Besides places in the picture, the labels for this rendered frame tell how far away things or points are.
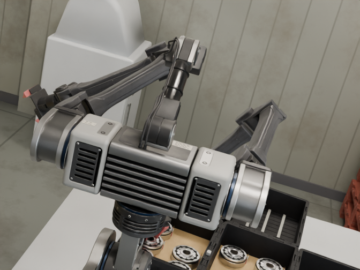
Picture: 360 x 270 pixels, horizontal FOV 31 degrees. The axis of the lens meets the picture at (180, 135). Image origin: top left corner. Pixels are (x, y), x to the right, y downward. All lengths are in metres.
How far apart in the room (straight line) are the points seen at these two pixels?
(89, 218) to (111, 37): 1.76
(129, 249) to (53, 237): 0.98
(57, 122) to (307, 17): 3.24
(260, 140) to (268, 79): 2.92
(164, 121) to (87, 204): 1.36
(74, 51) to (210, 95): 1.15
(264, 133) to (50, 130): 0.65
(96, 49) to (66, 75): 0.28
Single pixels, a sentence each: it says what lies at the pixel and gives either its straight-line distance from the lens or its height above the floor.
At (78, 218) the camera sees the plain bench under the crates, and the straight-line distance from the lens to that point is 2.72.
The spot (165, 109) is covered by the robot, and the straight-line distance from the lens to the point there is 1.53.
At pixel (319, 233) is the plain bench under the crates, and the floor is 0.70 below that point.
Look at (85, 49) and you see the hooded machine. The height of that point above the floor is 0.84.
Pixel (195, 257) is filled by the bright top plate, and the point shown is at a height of 0.86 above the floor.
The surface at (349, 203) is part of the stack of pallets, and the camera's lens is 4.79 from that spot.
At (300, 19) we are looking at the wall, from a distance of 4.65.
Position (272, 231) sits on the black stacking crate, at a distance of 2.73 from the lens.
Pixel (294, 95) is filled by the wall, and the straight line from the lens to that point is 4.79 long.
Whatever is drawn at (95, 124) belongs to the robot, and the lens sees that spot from 1.58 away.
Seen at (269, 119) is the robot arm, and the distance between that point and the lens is 1.97.
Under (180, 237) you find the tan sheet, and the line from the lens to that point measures 2.51.
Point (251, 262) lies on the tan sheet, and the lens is 2.49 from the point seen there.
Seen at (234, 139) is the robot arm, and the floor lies 1.35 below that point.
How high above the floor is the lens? 2.19
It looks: 24 degrees down
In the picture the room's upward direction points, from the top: 14 degrees clockwise
